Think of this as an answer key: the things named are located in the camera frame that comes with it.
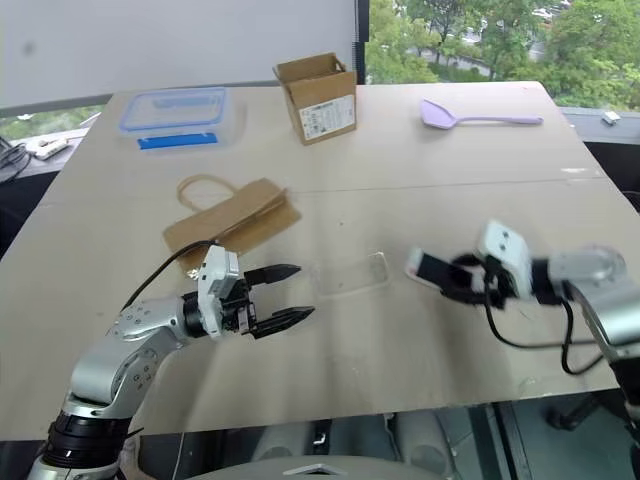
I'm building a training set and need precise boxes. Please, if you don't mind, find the clear container with blue lid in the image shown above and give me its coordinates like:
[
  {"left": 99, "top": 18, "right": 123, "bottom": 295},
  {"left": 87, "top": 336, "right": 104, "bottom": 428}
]
[{"left": 116, "top": 86, "right": 247, "bottom": 157}]

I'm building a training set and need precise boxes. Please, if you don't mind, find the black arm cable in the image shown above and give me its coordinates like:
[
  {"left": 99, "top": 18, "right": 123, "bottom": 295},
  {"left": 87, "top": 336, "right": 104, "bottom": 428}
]
[
  {"left": 483, "top": 293, "right": 610, "bottom": 376},
  {"left": 121, "top": 239, "right": 222, "bottom": 314}
]

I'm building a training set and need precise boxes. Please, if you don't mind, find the black cable bundle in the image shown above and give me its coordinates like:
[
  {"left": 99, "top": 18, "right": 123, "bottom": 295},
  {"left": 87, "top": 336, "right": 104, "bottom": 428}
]
[{"left": 0, "top": 135, "right": 33, "bottom": 185}]

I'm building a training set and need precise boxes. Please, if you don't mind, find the black table leg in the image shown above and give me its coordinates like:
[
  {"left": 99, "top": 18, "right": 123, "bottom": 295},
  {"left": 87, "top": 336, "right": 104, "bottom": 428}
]
[{"left": 545, "top": 393, "right": 632, "bottom": 432}]

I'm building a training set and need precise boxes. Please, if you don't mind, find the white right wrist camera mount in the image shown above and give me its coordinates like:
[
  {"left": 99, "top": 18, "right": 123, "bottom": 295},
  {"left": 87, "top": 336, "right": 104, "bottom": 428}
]
[{"left": 472, "top": 218, "right": 536, "bottom": 302}]

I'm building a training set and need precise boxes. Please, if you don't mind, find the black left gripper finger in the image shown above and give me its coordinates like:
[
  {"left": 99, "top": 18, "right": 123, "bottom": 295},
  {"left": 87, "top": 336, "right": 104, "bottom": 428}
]
[
  {"left": 251, "top": 305, "right": 316, "bottom": 342},
  {"left": 243, "top": 263, "right": 303, "bottom": 290}
]

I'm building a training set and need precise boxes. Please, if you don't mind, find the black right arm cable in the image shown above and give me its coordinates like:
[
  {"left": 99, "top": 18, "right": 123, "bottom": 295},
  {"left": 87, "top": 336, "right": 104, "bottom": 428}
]
[{"left": 483, "top": 293, "right": 610, "bottom": 376}]

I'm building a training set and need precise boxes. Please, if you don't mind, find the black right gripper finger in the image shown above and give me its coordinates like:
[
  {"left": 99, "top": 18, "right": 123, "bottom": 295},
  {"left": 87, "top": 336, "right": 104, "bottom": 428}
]
[
  {"left": 438, "top": 283, "right": 490, "bottom": 308},
  {"left": 419, "top": 252, "right": 469, "bottom": 290}
]

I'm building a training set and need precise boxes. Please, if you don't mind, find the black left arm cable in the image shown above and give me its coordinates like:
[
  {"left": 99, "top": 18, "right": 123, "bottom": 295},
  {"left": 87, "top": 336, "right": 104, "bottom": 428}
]
[{"left": 121, "top": 239, "right": 222, "bottom": 314}]

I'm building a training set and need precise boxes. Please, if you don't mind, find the open cardboard box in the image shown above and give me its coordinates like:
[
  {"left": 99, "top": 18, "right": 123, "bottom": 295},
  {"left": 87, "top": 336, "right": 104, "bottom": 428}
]
[{"left": 271, "top": 51, "right": 359, "bottom": 148}]

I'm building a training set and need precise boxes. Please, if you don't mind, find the white power strip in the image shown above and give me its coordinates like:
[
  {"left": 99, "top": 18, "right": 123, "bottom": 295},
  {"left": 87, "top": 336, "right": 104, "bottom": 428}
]
[{"left": 24, "top": 138, "right": 72, "bottom": 162}]

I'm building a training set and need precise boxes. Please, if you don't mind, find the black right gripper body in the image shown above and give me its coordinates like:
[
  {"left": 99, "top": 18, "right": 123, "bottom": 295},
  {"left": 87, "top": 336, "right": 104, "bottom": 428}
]
[{"left": 451, "top": 253, "right": 508, "bottom": 311}]

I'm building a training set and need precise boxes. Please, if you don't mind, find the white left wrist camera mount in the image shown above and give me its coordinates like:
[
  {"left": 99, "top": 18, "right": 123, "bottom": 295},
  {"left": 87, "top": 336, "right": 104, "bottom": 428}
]
[{"left": 196, "top": 244, "right": 242, "bottom": 341}]

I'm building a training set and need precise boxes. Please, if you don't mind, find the white roller blind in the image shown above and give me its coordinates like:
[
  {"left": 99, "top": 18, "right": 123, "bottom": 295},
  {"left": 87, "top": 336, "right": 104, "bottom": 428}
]
[{"left": 0, "top": 0, "right": 372, "bottom": 112}]

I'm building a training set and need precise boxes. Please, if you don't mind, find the brown paper bag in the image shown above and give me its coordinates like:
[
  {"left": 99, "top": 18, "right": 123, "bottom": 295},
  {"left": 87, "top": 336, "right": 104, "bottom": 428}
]
[{"left": 161, "top": 173, "right": 303, "bottom": 276}]

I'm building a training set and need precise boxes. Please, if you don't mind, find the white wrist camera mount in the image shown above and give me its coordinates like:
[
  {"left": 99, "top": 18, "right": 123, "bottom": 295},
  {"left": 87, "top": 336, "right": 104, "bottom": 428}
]
[
  {"left": 196, "top": 244, "right": 242, "bottom": 341},
  {"left": 472, "top": 218, "right": 536, "bottom": 302}
]

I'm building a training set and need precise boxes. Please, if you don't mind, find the clear plastic phone case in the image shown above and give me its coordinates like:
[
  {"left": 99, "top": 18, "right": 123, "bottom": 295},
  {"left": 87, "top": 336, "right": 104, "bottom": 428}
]
[{"left": 308, "top": 251, "right": 392, "bottom": 300}]

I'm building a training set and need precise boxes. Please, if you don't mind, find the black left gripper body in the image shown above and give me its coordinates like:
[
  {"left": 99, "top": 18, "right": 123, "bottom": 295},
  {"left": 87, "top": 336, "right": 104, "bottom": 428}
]
[{"left": 219, "top": 276, "right": 259, "bottom": 337}]

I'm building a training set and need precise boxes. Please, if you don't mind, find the purple silicone spatula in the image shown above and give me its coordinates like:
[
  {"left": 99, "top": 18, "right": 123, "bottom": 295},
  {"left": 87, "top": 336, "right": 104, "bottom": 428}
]
[{"left": 418, "top": 97, "right": 545, "bottom": 133}]

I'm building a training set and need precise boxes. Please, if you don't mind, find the white smartphone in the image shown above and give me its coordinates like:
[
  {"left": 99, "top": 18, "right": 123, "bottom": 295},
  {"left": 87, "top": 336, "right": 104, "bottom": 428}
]
[{"left": 403, "top": 246, "right": 451, "bottom": 290}]

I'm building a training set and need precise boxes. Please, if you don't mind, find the grey rounded robot body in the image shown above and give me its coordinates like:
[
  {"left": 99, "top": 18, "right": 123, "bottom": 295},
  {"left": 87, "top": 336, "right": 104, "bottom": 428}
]
[{"left": 187, "top": 409, "right": 456, "bottom": 480}]

